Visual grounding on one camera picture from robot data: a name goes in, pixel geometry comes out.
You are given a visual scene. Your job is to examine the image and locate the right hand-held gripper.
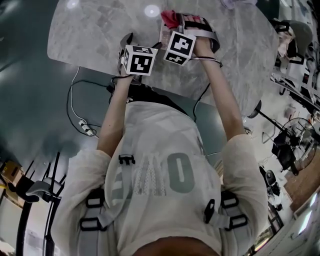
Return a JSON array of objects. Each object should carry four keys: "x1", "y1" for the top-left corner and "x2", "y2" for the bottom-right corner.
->
[{"x1": 162, "y1": 12, "x2": 221, "y2": 66}]

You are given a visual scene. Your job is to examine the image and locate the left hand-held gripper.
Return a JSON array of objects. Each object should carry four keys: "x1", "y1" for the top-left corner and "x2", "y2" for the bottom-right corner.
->
[{"x1": 118, "y1": 32, "x2": 163, "y2": 76}]

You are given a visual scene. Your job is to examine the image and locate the pink calculator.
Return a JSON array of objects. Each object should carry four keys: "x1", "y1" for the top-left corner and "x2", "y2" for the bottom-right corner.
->
[{"x1": 158, "y1": 18, "x2": 182, "y2": 52}]

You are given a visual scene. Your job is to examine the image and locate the pink cloth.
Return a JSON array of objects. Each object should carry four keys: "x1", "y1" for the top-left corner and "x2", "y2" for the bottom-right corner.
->
[{"x1": 160, "y1": 9, "x2": 181, "y2": 30}]

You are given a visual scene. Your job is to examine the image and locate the person's right forearm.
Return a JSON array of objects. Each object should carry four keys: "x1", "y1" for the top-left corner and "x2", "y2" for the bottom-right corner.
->
[{"x1": 193, "y1": 37, "x2": 247, "y2": 145}]

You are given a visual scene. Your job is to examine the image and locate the person's left forearm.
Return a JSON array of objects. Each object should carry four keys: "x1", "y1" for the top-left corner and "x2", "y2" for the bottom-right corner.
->
[{"x1": 96, "y1": 77, "x2": 136, "y2": 157}]

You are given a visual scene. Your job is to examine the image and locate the person's right hand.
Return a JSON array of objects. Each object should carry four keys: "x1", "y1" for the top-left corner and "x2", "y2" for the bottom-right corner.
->
[{"x1": 185, "y1": 14, "x2": 203, "y2": 24}]

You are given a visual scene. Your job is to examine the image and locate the thin wrist band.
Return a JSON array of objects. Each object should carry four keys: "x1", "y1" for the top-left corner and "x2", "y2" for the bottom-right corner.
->
[{"x1": 191, "y1": 56, "x2": 223, "y2": 68}]

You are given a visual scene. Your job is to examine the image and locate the person's black trousers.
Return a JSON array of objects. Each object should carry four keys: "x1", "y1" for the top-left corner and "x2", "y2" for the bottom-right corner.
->
[{"x1": 126, "y1": 84, "x2": 198, "y2": 123}]

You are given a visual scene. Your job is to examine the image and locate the white power strip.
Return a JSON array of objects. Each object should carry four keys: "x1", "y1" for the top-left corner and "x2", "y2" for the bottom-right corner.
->
[{"x1": 78, "y1": 119, "x2": 97, "y2": 137}]

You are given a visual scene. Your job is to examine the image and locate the black standing fan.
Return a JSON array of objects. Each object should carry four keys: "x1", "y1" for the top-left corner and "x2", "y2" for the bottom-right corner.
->
[{"x1": 246, "y1": 99, "x2": 320, "y2": 176}]

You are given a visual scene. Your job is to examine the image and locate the person's white printed shirt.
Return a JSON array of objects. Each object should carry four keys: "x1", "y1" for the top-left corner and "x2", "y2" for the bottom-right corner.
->
[{"x1": 51, "y1": 101, "x2": 270, "y2": 256}]

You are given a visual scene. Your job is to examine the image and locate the grey chair with black legs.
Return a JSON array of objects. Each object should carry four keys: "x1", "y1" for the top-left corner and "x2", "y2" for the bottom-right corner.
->
[{"x1": 7, "y1": 151, "x2": 67, "y2": 203}]

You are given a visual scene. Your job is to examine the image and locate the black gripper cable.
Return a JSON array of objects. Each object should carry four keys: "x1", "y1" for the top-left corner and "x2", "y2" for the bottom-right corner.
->
[{"x1": 191, "y1": 82, "x2": 213, "y2": 124}]

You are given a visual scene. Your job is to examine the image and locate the white power cable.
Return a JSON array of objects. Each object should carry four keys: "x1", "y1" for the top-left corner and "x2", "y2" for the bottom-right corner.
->
[{"x1": 70, "y1": 65, "x2": 97, "y2": 137}]

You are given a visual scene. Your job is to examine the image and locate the black looped cable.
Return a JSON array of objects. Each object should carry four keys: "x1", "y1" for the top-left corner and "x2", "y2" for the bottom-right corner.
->
[{"x1": 66, "y1": 74, "x2": 143, "y2": 137}]

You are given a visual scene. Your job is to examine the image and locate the white metal frame rack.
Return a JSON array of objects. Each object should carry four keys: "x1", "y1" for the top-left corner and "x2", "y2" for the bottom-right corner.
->
[{"x1": 269, "y1": 62, "x2": 320, "y2": 111}]

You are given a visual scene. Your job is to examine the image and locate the grey backpack strap harness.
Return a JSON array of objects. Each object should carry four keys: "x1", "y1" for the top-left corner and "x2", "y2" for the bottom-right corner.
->
[{"x1": 79, "y1": 134, "x2": 248, "y2": 256}]

